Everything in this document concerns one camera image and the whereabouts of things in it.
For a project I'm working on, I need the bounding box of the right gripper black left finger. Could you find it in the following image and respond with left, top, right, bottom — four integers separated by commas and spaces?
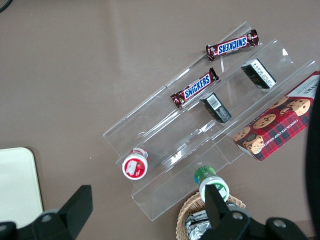
0, 184, 94, 240

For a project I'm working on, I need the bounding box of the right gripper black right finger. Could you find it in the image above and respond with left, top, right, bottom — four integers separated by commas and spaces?
199, 184, 310, 240

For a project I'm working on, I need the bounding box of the oval wicker basket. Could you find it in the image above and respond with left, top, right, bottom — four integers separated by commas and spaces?
176, 191, 247, 240

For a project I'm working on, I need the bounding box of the beige plastic tray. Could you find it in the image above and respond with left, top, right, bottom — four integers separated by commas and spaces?
0, 146, 44, 229

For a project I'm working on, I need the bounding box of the silver foil packet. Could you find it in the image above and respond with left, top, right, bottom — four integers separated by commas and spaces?
184, 209, 214, 240

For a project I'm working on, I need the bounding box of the green lidded cup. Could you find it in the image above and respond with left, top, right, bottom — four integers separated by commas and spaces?
193, 165, 230, 204

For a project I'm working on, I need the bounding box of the red lidded cup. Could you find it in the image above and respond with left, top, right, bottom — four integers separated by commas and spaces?
121, 147, 150, 181

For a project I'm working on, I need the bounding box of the clear acrylic step stand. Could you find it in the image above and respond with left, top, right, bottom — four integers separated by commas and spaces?
102, 21, 320, 222

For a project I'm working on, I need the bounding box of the red tartan cookie box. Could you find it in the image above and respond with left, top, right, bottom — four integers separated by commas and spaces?
232, 70, 320, 163

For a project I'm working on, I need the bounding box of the small black box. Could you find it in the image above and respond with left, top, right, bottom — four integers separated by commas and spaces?
240, 58, 278, 90
199, 92, 233, 124

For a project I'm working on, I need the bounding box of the Snickers chocolate bar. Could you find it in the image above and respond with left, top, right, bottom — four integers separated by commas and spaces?
170, 67, 220, 110
205, 29, 260, 63

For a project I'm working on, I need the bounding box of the black looped table cable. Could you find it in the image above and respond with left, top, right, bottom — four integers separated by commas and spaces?
0, 0, 13, 14

